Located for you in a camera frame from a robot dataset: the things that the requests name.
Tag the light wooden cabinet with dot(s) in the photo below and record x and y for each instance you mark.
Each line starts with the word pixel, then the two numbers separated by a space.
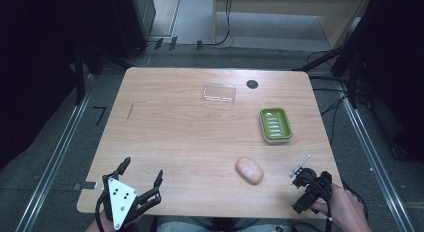
pixel 286 22

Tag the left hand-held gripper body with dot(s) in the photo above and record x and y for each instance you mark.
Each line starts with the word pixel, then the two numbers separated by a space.
pixel 121 197

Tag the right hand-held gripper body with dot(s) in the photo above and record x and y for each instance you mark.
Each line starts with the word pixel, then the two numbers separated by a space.
pixel 311 190

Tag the metal floor rail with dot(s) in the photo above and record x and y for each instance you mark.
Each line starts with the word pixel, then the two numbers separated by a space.
pixel 55 158
pixel 376 162

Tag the person's left hand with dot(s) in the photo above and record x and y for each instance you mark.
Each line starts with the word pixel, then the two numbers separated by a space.
pixel 99 226

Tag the dark cabinet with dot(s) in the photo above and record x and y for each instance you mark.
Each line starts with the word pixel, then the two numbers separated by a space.
pixel 133 22

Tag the person's right hand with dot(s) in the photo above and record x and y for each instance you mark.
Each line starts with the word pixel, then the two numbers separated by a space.
pixel 345 208

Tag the person's blue jeans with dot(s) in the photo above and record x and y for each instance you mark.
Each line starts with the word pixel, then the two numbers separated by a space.
pixel 213 225

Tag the clear plastic lid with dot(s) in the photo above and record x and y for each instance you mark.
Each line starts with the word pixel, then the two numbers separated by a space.
pixel 219 93

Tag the pink soap bar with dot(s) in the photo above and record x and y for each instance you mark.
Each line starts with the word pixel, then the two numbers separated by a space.
pixel 249 171

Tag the grey tape tab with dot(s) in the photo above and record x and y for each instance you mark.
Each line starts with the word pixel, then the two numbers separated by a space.
pixel 86 185

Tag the green soap dish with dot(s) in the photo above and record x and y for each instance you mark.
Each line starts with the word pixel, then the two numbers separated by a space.
pixel 275 125

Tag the black metal stand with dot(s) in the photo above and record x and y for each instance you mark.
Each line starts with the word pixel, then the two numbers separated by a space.
pixel 336 48
pixel 80 75

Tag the black round table grommet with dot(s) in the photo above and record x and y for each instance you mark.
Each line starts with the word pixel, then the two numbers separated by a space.
pixel 252 84

